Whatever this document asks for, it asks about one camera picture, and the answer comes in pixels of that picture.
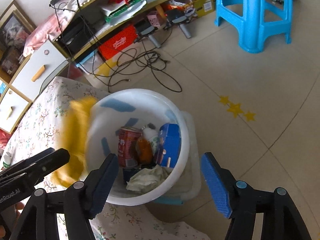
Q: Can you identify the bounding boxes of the black cables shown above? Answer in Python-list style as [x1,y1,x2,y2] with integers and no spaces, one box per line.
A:
[49,0,183,93]

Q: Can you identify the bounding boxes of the crushed red soda can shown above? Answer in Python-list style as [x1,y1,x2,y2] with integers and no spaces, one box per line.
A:
[118,126,142,168]

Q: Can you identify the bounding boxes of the pink cloth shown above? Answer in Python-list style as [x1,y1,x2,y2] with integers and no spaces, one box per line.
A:
[23,0,91,57]

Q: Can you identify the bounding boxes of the wooden drawer cabinet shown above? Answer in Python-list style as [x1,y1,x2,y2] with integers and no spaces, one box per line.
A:
[1,40,69,134]

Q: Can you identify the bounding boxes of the framed cat picture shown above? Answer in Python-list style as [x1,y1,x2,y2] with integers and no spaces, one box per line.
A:
[0,0,36,53]

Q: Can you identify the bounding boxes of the blue torn cardboard box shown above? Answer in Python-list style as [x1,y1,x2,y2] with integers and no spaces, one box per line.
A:
[155,123,181,168]

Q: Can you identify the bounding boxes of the red box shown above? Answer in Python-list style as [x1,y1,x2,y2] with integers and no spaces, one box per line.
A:
[98,25,137,60]

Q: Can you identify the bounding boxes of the floral tablecloth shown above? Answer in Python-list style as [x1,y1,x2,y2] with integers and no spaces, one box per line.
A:
[4,77,209,239]

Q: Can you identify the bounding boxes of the white AD drink bottle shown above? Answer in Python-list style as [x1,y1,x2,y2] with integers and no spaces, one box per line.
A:
[142,126,159,155]

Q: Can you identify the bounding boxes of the blue plastic stool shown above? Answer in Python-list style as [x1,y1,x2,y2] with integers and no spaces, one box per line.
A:
[215,0,293,53]

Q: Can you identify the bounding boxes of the yellow snack wrapper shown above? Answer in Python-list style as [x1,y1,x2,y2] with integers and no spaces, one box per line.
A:
[52,96,97,187]

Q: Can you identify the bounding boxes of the white paper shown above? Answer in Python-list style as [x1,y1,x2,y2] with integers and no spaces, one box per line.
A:
[126,165,172,194]

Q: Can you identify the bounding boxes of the white trash bin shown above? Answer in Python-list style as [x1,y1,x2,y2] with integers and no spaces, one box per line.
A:
[86,89,190,206]

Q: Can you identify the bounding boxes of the low tv shelf unit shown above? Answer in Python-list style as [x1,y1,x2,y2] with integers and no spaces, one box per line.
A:
[52,0,218,63]

